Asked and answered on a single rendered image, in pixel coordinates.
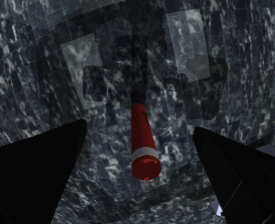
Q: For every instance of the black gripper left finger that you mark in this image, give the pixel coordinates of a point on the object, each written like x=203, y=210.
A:
x=34, y=172

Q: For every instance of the red peg with white band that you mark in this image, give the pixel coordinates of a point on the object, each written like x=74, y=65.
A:
x=145, y=161

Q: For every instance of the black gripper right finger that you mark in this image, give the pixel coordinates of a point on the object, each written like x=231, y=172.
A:
x=243, y=178

